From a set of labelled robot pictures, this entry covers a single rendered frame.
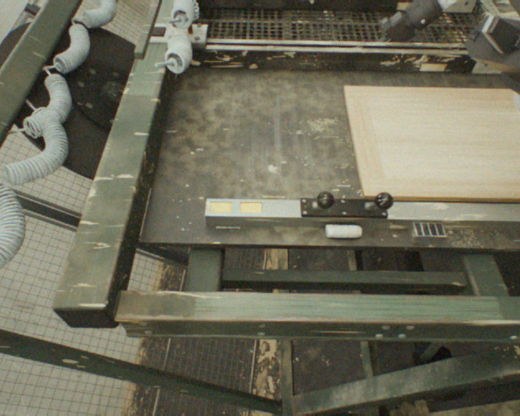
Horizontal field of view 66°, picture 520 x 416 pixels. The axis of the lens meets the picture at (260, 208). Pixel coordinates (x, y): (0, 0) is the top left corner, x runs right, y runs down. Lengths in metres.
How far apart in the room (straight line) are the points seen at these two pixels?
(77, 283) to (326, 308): 0.47
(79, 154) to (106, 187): 0.57
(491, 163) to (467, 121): 0.16
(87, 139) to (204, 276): 0.81
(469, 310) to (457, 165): 0.43
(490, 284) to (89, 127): 1.34
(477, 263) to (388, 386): 0.62
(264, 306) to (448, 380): 0.77
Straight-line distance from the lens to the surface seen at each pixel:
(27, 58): 1.62
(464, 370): 1.40
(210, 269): 0.93
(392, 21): 1.46
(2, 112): 1.44
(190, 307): 0.81
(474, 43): 0.68
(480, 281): 1.05
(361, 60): 1.41
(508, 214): 1.10
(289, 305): 0.80
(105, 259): 0.84
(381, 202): 0.84
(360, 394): 1.60
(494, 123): 1.36
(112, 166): 0.98
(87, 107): 1.64
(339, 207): 0.94
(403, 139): 1.19
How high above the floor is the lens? 2.02
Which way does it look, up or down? 30 degrees down
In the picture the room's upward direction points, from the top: 64 degrees counter-clockwise
